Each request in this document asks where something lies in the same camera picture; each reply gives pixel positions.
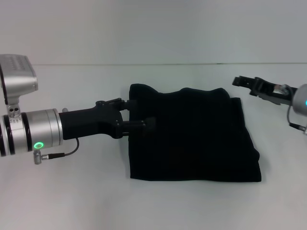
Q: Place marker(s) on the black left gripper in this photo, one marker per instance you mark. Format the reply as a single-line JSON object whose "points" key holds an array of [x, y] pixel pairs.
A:
{"points": [[91, 122]]}

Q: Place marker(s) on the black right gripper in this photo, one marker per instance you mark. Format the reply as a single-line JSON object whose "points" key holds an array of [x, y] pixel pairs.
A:
{"points": [[271, 92]]}

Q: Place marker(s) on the black shirt with FREE print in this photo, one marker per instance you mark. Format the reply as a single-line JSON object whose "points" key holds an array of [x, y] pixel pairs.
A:
{"points": [[192, 134]]}

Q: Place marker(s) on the right robot arm silver white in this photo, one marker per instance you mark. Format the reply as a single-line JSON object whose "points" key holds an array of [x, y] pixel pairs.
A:
{"points": [[301, 98]]}

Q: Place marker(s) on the small silver stud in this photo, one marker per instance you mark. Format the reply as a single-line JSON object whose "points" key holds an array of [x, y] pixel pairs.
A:
{"points": [[65, 110]]}

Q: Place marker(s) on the silver camera mount bracket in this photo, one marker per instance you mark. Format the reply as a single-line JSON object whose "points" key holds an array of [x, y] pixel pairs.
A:
{"points": [[13, 113]]}

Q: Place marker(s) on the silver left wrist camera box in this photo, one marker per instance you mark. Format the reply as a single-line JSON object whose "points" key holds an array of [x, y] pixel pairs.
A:
{"points": [[19, 74]]}

